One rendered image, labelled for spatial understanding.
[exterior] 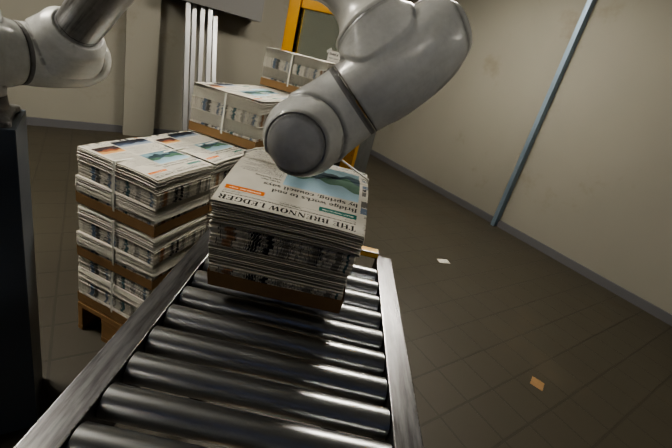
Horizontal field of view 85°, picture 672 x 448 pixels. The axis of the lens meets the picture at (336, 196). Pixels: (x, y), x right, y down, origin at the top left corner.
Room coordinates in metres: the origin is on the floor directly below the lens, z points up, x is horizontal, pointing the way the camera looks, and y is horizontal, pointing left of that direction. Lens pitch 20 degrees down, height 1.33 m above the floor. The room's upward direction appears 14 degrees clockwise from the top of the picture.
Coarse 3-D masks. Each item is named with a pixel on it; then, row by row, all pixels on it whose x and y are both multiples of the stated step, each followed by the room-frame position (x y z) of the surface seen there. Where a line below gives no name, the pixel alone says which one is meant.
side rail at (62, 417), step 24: (192, 264) 0.73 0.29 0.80; (168, 288) 0.63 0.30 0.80; (144, 312) 0.55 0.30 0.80; (120, 336) 0.48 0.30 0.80; (144, 336) 0.49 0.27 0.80; (96, 360) 0.42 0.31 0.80; (120, 360) 0.44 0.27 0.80; (72, 384) 0.38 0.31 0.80; (96, 384) 0.39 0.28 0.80; (48, 408) 0.34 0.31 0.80; (72, 408) 0.34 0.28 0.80; (96, 408) 0.36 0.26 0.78; (48, 432) 0.31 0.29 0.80; (72, 432) 0.32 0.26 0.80
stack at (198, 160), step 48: (96, 144) 1.25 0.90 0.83; (144, 144) 1.38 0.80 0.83; (192, 144) 1.54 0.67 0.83; (96, 192) 1.16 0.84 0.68; (144, 192) 1.11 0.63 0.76; (192, 192) 1.26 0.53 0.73; (96, 240) 1.16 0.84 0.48; (144, 240) 1.10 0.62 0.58; (192, 240) 1.29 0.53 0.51; (96, 288) 1.17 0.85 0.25; (144, 288) 1.11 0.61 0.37
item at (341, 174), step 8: (256, 152) 0.81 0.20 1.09; (264, 152) 0.82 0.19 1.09; (264, 160) 0.76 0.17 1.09; (272, 160) 0.78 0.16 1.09; (336, 168) 0.83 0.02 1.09; (328, 176) 0.76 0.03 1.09; (336, 176) 0.77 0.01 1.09; (344, 176) 0.78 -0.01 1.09; (352, 176) 0.80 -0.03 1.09; (360, 176) 0.82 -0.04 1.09; (360, 184) 0.76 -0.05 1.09
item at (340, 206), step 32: (256, 160) 0.75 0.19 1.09; (224, 192) 0.61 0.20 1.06; (256, 192) 0.63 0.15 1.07; (288, 192) 0.66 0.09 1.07; (320, 192) 0.69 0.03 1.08; (352, 192) 0.71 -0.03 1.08; (224, 224) 0.60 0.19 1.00; (256, 224) 0.59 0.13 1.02; (288, 224) 0.59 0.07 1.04; (320, 224) 0.59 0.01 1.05; (352, 224) 0.62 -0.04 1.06; (224, 256) 0.62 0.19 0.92; (256, 256) 0.62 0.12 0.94; (288, 256) 0.62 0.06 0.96; (320, 256) 0.61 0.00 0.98; (352, 256) 0.61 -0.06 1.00; (288, 288) 0.63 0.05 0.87; (320, 288) 0.63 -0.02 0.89
